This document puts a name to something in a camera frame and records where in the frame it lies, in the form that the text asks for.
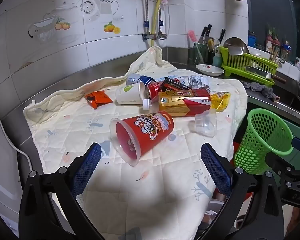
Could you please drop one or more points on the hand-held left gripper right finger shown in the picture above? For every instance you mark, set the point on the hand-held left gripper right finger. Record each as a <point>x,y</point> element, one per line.
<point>215,167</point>

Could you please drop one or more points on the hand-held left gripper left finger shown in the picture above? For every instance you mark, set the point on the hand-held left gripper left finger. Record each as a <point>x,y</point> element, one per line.
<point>87,165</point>

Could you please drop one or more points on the green perforated basket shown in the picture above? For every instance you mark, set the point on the green perforated basket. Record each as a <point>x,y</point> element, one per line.
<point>262,132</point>

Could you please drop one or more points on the clear plastic cup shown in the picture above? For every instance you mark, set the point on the clear plastic cup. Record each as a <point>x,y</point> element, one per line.
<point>205,123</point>

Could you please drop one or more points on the orange wrapper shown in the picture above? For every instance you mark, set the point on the orange wrapper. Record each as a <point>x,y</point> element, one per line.
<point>100,97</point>

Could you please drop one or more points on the red plastic cup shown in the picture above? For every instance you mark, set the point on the red plastic cup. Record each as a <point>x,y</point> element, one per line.
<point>150,130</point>

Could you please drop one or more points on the tea bottle with gold label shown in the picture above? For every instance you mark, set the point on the tea bottle with gold label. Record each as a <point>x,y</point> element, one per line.
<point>180,102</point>

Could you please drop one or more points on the white paper cup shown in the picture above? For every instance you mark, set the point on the white paper cup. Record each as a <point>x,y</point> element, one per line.
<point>128,92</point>

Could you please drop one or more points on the white paper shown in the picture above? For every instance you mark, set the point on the white paper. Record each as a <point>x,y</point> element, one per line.
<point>197,80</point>

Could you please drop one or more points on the black and red carton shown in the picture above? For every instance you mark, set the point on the black and red carton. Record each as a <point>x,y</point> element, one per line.
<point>173,85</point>

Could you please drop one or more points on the blue and white can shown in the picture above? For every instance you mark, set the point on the blue and white can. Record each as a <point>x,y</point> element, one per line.
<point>137,78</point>

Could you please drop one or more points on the red soda can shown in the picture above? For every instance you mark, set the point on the red soda can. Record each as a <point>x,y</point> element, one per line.
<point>153,88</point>

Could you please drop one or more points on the steel sink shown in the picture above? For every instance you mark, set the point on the steel sink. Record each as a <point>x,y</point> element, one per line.
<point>295,105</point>

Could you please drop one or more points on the printed quilted blanket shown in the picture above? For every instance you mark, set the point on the printed quilted blanket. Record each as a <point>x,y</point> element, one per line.
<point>65,120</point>

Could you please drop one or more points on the grey rag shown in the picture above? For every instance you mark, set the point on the grey rag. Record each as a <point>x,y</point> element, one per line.
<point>267,91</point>

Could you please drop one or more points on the white appliance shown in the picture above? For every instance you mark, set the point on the white appliance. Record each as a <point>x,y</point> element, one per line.
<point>2,175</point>

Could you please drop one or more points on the white dish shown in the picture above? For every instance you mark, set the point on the white dish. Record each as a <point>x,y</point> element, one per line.
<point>210,70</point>

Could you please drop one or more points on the white bowl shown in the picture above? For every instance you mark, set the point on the white bowl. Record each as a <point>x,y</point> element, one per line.
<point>256,54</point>

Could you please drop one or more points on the row of condiment bottles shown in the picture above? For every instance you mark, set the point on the row of condiment bottles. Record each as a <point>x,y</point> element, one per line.
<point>277,45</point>

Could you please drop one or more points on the green dish rack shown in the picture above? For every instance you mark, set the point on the green dish rack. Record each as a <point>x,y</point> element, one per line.
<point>240,60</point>

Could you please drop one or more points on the teal bottle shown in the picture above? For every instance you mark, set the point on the teal bottle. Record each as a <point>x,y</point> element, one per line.
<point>217,60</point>

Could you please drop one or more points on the metal spatula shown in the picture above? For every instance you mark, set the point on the metal spatula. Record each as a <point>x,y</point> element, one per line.
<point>236,51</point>

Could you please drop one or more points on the glass jar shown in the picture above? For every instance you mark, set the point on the glass jar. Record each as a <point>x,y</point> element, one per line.
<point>205,52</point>

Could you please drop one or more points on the blue plastic container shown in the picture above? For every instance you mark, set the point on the blue plastic container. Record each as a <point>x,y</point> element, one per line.
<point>251,40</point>

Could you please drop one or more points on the metal bowl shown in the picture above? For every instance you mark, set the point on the metal bowl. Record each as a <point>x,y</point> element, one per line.
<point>236,41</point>

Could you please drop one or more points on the pink brush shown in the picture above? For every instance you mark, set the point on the pink brush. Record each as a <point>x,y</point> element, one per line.
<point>192,36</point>

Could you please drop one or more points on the metal valve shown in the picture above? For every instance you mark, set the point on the metal valve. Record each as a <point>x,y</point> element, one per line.
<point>162,32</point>
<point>146,31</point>

